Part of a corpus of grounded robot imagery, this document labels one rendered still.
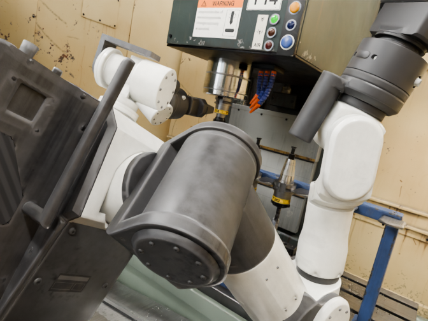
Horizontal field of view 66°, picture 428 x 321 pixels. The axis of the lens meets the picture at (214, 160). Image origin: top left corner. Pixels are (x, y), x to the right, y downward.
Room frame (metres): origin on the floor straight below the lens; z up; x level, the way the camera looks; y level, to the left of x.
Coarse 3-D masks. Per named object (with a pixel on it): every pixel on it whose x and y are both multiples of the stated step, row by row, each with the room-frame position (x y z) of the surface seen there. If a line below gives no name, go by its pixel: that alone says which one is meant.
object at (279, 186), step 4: (276, 180) 0.89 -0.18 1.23; (276, 184) 0.88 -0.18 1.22; (280, 184) 0.88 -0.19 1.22; (284, 184) 0.87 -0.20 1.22; (272, 188) 0.90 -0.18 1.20; (276, 188) 0.88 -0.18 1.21; (280, 188) 0.87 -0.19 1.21; (284, 188) 0.87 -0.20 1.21; (288, 188) 0.86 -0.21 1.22; (292, 188) 0.87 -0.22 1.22; (284, 192) 0.86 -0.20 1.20; (288, 192) 0.86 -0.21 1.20
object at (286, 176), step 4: (288, 160) 0.88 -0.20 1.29; (292, 160) 0.88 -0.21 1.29; (284, 164) 0.89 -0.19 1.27; (288, 164) 0.88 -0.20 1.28; (292, 164) 0.88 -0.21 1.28; (284, 168) 0.88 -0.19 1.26; (288, 168) 0.88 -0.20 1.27; (292, 168) 0.88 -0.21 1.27; (284, 172) 0.88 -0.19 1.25; (288, 172) 0.88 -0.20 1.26; (292, 172) 0.88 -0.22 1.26; (280, 176) 0.89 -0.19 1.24; (284, 176) 0.88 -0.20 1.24; (288, 176) 0.87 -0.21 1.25; (292, 176) 0.88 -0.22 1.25; (280, 180) 0.88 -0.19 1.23; (284, 180) 0.87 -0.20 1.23; (288, 180) 0.87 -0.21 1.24; (292, 180) 0.88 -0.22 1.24; (288, 184) 0.87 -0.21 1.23; (292, 184) 0.88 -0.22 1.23
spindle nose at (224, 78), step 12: (216, 60) 1.11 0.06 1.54; (228, 60) 1.10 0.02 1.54; (216, 72) 1.11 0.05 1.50; (228, 72) 1.10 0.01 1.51; (240, 72) 1.10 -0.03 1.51; (252, 72) 1.16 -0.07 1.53; (204, 84) 1.15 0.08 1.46; (216, 84) 1.10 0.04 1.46; (228, 84) 1.10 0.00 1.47; (240, 84) 1.11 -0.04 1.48; (228, 96) 1.10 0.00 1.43; (240, 96) 1.12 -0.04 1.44
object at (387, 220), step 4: (384, 216) 0.77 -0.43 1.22; (388, 216) 0.78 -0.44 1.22; (380, 220) 0.73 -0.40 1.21; (384, 220) 0.73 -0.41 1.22; (388, 220) 0.73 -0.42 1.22; (392, 220) 0.74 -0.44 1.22; (396, 220) 0.75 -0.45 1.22; (400, 220) 0.76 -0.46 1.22; (388, 224) 0.71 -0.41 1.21; (392, 224) 0.71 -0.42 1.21; (396, 224) 0.71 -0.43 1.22; (400, 224) 0.72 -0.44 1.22; (404, 224) 0.73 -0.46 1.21; (396, 228) 0.71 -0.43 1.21; (400, 228) 0.70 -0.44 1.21
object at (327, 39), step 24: (192, 0) 1.03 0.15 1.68; (288, 0) 0.85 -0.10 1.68; (312, 0) 0.84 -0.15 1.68; (336, 0) 0.97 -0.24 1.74; (360, 0) 1.14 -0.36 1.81; (192, 24) 1.02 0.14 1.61; (240, 24) 0.92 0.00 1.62; (312, 24) 0.87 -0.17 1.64; (336, 24) 1.01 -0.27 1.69; (360, 24) 1.20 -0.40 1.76; (192, 48) 1.03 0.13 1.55; (216, 48) 0.97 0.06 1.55; (240, 48) 0.92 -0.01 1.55; (312, 48) 0.90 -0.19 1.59; (336, 48) 1.05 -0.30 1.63; (288, 72) 1.13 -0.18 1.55; (312, 72) 1.02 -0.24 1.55; (336, 72) 1.10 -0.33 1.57
